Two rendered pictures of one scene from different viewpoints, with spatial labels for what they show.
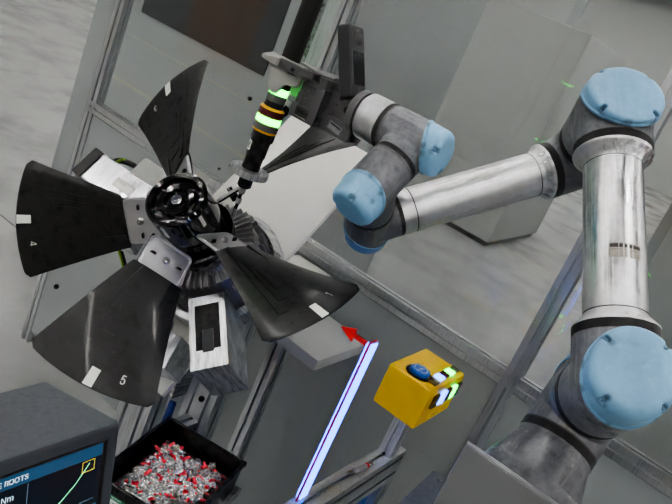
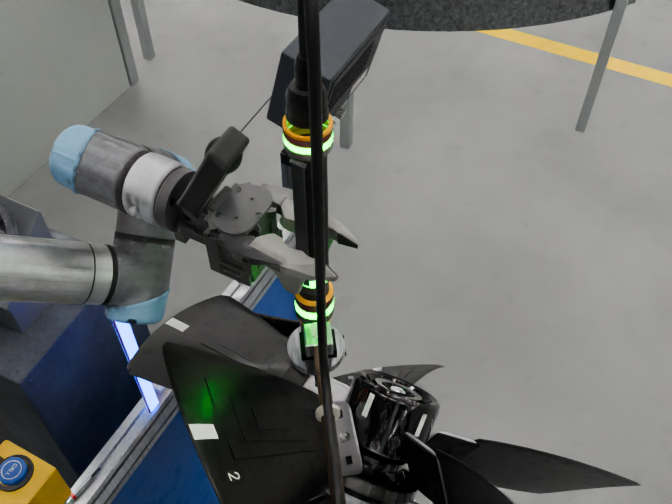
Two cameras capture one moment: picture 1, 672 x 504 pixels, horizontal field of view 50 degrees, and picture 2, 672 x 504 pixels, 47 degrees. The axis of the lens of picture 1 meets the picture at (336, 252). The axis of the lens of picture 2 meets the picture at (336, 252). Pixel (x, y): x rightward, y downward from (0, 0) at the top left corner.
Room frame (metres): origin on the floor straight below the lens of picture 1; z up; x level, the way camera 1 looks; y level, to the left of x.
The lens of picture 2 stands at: (1.73, 0.22, 2.12)
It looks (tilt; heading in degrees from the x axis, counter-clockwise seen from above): 51 degrees down; 180
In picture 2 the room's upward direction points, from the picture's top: straight up
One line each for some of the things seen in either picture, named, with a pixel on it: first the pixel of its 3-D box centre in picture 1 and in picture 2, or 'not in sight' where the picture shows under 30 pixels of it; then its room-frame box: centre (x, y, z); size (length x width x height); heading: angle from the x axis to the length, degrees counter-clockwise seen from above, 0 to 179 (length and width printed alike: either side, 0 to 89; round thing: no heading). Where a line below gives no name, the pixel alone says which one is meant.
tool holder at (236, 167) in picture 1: (258, 147); (316, 335); (1.24, 0.20, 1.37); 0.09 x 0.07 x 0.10; 7
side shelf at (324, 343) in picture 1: (291, 319); not in sight; (1.77, 0.04, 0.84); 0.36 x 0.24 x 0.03; 62
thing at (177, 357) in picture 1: (168, 355); not in sight; (1.25, 0.22, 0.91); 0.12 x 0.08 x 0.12; 152
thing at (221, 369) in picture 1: (218, 344); not in sight; (1.24, 0.14, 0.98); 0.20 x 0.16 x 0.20; 152
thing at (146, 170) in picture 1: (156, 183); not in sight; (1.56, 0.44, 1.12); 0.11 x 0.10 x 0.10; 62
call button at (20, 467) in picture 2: (419, 371); (13, 471); (1.29, -0.24, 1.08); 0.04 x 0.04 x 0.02
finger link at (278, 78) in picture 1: (277, 74); (319, 236); (1.21, 0.20, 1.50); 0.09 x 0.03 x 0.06; 72
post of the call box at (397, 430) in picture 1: (398, 428); not in sight; (1.33, -0.26, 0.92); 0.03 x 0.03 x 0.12; 62
